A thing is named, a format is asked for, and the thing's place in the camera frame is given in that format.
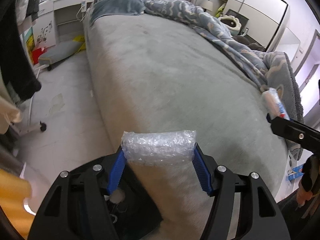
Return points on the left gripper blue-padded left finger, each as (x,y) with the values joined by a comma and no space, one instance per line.
(75,205)

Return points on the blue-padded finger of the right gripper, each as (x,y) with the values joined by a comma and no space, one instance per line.
(307,137)

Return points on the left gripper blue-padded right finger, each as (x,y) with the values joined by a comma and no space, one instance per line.
(259,215)

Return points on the blue tissue pack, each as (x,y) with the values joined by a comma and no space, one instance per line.
(274,105)

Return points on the clear bubble wrap roll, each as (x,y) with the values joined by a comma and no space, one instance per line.
(167,148)

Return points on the person's right hand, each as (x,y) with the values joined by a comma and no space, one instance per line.
(310,172)

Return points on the orange curtain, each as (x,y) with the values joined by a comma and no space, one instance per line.
(14,191)

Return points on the blue patterned fleece blanket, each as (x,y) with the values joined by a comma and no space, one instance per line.
(265,70)

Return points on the white rolling clothes rack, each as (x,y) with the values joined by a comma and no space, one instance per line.
(38,126)

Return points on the grey cat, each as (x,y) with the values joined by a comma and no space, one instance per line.
(248,43)

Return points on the beige hanging garment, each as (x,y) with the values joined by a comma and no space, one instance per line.
(10,114)

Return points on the white wardrobe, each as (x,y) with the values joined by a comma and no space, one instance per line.
(267,19)

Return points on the white cat bed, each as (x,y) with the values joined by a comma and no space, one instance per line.
(232,23)

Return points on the grey bed with plush sheet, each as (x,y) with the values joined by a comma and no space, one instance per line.
(154,75)

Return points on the bedside lamp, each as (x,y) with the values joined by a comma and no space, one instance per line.
(207,6)

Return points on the black hanging garment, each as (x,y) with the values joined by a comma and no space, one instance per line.
(15,67)

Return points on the red box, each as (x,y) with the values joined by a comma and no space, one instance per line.
(36,53)

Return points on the yellow item on floor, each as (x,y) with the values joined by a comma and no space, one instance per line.
(81,40)

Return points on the colourful picture board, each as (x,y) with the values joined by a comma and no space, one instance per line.
(29,42)

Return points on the grey-blue pillow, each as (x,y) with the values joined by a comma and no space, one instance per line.
(115,7)

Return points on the white dressing table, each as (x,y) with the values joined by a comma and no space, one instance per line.
(57,22)

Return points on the white power strip with cable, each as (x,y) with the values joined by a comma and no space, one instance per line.
(80,15)

